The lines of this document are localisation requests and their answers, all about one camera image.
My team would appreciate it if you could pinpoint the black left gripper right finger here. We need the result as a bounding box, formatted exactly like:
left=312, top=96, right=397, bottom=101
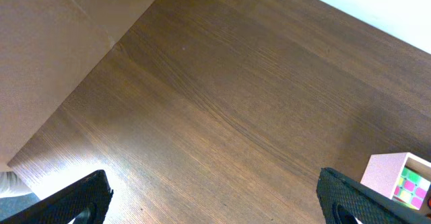
left=317, top=167, right=430, bottom=224

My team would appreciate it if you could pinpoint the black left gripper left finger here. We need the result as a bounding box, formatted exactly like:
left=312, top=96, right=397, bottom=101
left=1, top=170, right=114, bottom=224

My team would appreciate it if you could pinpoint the pastel puzzle cube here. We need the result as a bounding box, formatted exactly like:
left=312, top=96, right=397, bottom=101
left=392, top=167, right=430, bottom=210

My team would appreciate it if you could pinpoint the open white cardboard box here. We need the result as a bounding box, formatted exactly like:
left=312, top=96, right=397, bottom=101
left=360, top=152, right=430, bottom=215

